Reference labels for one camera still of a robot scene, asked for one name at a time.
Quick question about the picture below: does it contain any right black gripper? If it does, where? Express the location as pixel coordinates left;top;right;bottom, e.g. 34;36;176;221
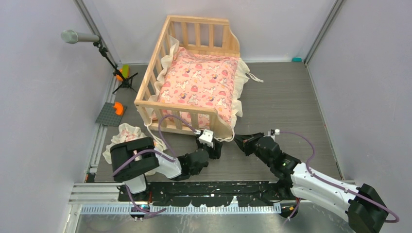
231;132;273;167

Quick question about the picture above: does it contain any pink printed cushion with ties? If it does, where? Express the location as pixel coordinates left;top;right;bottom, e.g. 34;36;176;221
149;36;262;141

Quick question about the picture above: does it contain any wooden slatted pet bed frame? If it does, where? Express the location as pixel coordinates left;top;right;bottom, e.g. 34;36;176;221
134;15;240;139

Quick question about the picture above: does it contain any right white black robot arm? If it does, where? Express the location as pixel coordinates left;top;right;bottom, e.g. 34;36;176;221
234;133;389;233

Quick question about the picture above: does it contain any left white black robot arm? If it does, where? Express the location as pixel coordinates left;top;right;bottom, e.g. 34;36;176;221
109;137;223;201

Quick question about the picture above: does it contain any small checkered ruffled pillow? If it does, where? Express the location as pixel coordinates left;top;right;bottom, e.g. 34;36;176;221
102;123;167;165

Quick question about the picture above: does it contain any teal small block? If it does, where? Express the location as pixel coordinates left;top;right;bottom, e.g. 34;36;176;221
292;57;303;63

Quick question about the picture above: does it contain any orange curved toy piece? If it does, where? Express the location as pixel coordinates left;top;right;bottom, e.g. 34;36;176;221
113;102;125;116

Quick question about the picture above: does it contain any grey building plate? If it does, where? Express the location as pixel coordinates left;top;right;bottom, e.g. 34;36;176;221
95;102;127;127

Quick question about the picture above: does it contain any orange green toy ball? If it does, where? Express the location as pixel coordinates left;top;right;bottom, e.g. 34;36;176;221
116;65;130;82

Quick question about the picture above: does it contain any silver microphone on tripod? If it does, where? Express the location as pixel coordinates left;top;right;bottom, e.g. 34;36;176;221
61;30;138;94

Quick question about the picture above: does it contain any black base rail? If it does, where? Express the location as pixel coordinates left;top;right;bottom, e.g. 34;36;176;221
141;180;291;208

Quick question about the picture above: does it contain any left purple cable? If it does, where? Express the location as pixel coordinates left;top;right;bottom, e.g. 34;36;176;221
112;115;200;220

